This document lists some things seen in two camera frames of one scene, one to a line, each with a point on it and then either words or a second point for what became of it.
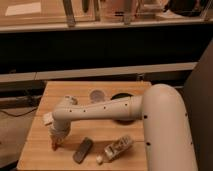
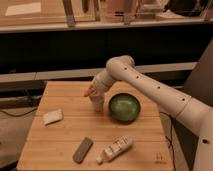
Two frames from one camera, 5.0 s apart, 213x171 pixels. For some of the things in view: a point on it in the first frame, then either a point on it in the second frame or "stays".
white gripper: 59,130 to 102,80
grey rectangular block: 83,150 stays
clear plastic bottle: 114,150 stays
